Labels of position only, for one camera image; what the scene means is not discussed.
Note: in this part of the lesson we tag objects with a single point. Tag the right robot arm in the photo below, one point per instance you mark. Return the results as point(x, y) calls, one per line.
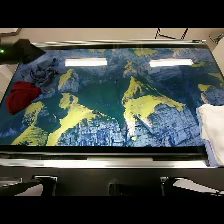
point(190, 186)

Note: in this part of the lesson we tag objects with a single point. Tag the red garment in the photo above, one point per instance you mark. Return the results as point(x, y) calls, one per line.
point(21, 96)

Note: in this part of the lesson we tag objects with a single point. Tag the grey-blue garment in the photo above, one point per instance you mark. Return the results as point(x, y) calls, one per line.
point(43, 75)

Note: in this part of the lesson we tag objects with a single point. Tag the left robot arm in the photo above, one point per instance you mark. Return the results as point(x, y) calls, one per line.
point(23, 187)

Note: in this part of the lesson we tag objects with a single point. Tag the silver frame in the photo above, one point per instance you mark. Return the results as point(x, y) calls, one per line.
point(110, 162)

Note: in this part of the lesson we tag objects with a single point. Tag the white garment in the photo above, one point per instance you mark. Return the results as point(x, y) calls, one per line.
point(213, 128)

